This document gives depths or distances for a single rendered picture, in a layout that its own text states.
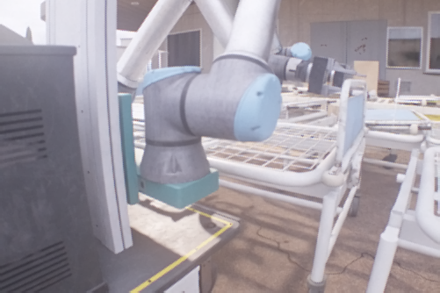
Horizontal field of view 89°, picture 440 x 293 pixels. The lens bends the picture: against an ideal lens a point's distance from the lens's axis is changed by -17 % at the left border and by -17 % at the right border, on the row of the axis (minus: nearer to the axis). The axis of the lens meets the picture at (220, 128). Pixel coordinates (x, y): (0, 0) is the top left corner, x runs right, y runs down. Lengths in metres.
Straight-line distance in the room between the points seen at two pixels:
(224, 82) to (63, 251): 0.46
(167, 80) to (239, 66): 0.17
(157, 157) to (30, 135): 0.31
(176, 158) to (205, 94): 0.18
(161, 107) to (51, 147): 0.26
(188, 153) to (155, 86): 0.18
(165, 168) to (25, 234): 0.33
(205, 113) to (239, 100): 0.08
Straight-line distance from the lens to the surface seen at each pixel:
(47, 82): 0.49
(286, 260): 1.27
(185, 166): 0.65
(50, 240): 0.55
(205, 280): 0.96
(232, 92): 0.53
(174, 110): 0.60
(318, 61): 0.96
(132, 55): 1.12
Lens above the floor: 0.78
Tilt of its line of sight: 11 degrees down
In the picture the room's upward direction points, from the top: straight up
